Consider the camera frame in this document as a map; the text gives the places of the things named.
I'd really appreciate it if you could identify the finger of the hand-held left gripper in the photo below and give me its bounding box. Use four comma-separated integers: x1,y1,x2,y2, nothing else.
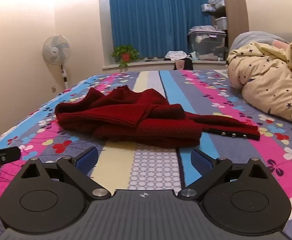
0,146,21,166

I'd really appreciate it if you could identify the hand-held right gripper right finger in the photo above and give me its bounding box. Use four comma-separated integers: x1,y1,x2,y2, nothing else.
177,148,271,201

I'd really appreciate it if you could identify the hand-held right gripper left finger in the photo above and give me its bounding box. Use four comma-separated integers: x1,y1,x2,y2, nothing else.
18,147,112,201

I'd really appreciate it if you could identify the dark red knit sweater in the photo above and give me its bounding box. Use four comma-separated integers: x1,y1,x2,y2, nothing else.
55,85,261,148

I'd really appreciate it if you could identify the clothes pile on bin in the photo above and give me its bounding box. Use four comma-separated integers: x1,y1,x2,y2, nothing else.
187,25,217,35

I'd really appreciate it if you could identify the floral striped bedsheet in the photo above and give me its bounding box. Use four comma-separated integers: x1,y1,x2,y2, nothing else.
0,69,292,240

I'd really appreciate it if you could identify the pink and black garment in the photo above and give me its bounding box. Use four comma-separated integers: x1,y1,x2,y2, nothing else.
174,58,194,71

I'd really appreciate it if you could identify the yellow star print duvet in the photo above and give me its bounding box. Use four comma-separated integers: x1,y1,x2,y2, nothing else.
226,40,292,130

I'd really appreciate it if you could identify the white window sill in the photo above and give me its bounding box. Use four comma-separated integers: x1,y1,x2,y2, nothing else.
102,59,228,72

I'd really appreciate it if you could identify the white cloth pile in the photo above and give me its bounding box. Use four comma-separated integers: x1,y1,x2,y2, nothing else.
164,51,189,61

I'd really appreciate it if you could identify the white standing fan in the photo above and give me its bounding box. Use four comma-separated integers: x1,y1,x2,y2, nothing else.
43,34,72,90

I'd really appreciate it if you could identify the potted green plant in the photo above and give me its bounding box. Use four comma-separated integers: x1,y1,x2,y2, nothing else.
111,44,141,68

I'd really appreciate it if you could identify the clear plastic storage bin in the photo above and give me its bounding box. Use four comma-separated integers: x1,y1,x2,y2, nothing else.
187,30,227,61

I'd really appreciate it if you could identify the grey blanket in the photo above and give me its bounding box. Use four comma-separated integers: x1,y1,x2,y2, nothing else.
230,31,291,53

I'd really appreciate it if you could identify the small white storage box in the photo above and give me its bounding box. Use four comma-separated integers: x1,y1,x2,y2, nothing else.
215,17,228,31

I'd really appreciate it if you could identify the pink pillow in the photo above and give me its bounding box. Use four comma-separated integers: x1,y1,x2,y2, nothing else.
272,39,291,49

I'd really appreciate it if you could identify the blue curtain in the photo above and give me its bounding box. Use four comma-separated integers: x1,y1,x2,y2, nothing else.
108,0,214,59

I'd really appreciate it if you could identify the wooden shelf unit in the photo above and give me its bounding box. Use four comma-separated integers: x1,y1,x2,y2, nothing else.
207,0,250,55

